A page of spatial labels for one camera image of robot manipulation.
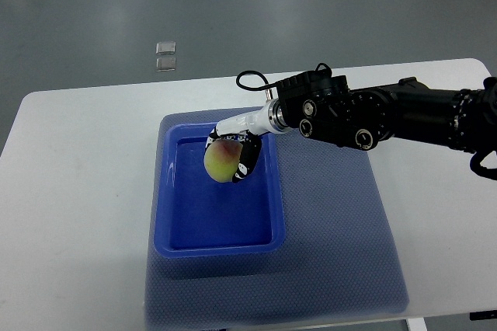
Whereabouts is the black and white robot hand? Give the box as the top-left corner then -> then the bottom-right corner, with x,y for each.
204,99 -> 290,183

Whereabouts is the green-red peach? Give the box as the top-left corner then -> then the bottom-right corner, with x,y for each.
203,139 -> 242,183

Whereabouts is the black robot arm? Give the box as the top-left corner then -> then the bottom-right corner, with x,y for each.
276,69 -> 496,179

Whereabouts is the lower floor plate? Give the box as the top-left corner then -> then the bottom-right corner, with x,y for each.
156,57 -> 176,71

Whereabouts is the floor plate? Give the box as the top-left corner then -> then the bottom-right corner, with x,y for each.
156,57 -> 176,71
155,41 -> 176,55

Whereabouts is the upper floor plate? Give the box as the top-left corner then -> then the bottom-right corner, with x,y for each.
155,41 -> 176,55

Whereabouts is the blue plastic tray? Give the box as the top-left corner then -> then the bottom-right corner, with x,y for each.
151,123 -> 286,259

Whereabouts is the blue-grey textured mat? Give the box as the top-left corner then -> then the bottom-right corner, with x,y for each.
144,110 -> 409,330

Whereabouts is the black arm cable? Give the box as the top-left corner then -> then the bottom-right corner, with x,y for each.
235,70 -> 277,101

